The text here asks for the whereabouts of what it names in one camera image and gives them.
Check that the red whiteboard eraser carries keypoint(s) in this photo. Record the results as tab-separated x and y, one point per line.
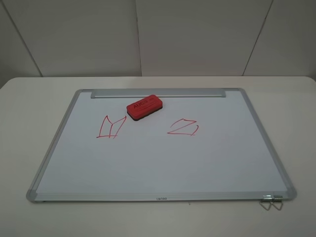
144	107

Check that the silver framed whiteboard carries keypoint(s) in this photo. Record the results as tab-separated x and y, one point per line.
196	148

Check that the silver marker tray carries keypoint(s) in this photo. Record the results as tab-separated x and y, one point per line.
160	92

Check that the left metal hanging clip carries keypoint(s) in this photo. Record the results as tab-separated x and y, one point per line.
266	202

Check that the metal hanging clip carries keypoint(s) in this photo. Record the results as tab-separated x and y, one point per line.
277	202
266	202

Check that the right metal hanging clip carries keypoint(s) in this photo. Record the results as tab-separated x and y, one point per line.
277	202

